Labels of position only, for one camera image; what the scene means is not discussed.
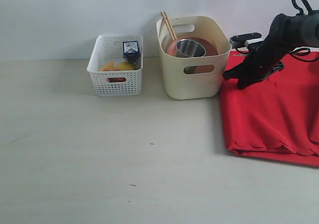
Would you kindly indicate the white perforated plastic basket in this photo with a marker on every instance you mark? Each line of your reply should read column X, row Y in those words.
column 109, row 71

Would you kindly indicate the stainless steel cup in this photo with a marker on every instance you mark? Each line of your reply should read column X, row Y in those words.
column 188, row 48

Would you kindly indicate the orange fried chicken piece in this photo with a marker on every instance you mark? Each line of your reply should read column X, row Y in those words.
column 108, row 67

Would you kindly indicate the blue white milk carton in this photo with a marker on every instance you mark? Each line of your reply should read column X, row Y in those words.
column 131, row 52

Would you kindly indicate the yellow lemon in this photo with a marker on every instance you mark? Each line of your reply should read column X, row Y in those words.
column 124, row 66

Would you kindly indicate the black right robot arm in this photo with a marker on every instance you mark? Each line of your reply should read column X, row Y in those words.
column 293, row 35

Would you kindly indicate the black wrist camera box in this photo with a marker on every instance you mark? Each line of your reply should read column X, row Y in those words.
column 238, row 41

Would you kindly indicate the red table cloth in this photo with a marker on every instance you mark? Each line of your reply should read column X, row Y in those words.
column 275, row 119

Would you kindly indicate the cream plastic bin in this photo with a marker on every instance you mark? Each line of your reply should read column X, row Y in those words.
column 179, row 85

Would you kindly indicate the wooden chopstick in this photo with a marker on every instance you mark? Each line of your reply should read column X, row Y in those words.
column 167, row 27
column 172, row 28

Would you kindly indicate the brown wooden plate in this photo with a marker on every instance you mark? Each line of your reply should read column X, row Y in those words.
column 211, row 50

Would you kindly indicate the red sausage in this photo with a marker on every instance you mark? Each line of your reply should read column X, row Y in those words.
column 116, row 80

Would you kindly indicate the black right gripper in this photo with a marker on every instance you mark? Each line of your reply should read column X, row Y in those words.
column 257, row 64

